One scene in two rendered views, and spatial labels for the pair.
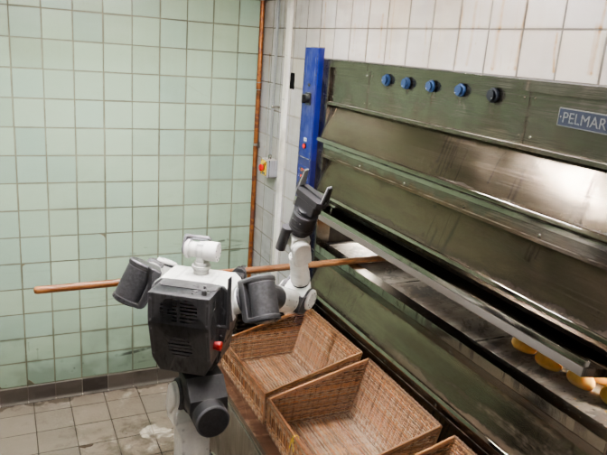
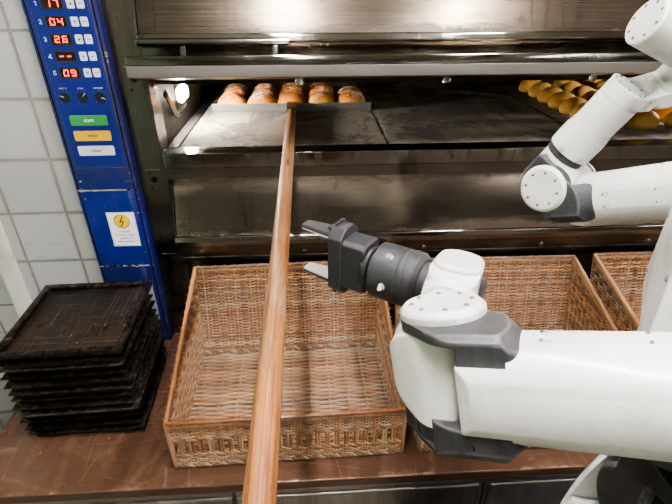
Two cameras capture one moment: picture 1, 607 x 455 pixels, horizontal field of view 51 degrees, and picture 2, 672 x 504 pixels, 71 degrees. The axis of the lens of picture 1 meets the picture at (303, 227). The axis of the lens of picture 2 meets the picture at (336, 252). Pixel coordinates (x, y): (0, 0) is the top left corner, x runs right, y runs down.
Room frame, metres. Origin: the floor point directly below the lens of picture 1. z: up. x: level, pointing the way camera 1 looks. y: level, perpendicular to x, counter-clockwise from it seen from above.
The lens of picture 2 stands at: (2.23, 0.87, 1.58)
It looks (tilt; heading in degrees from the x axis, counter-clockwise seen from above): 30 degrees down; 293
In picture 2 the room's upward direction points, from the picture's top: straight up
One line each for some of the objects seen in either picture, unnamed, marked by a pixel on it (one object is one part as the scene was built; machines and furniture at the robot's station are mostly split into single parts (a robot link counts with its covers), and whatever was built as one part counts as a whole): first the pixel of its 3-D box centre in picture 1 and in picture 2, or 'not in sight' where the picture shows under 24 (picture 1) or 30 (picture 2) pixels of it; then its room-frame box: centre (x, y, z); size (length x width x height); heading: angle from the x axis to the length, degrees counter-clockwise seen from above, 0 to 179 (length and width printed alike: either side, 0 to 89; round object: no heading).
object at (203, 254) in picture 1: (203, 253); not in sight; (1.98, 0.32, 1.46); 0.10 x 0.07 x 0.09; 81
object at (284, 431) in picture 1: (348, 427); (505, 342); (2.19, -0.23, 0.72); 0.56 x 0.49 x 0.28; 25
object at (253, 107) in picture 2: not in sight; (293, 95); (3.09, -0.77, 1.20); 0.55 x 0.36 x 0.03; 26
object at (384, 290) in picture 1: (421, 315); (492, 151); (2.32, -0.49, 1.16); 1.80 x 0.06 x 0.04; 26
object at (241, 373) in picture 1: (288, 358); (288, 350); (2.72, 0.03, 0.72); 0.56 x 0.49 x 0.28; 27
